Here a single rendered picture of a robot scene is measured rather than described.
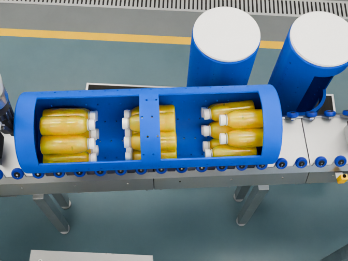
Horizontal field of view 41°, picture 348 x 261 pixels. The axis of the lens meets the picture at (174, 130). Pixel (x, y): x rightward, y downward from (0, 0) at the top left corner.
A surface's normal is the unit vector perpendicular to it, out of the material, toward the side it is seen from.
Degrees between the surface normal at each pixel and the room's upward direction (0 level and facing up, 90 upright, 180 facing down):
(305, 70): 90
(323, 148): 0
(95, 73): 0
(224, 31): 0
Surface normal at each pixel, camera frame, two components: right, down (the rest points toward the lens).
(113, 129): 0.05, 0.04
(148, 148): 0.06, 0.47
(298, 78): -0.59, 0.72
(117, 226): 0.03, -0.44
